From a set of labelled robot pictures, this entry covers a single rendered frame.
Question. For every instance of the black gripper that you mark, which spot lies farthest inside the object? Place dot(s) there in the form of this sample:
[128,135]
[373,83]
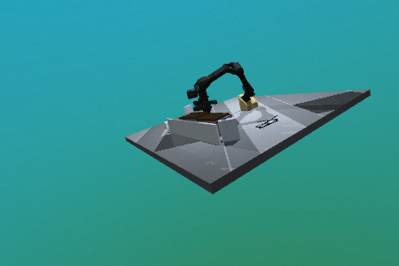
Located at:
[205,105]

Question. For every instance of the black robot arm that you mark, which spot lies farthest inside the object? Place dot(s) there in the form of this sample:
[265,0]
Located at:
[205,81]

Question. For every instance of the grey flat panel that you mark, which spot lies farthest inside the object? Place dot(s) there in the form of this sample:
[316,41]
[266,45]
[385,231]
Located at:
[207,132]

